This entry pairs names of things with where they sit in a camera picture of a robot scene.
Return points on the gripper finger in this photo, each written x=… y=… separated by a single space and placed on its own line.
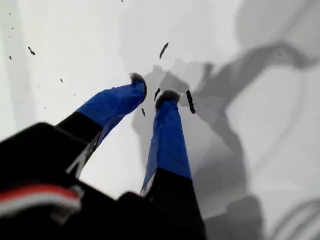
x=112 y=105
x=170 y=150

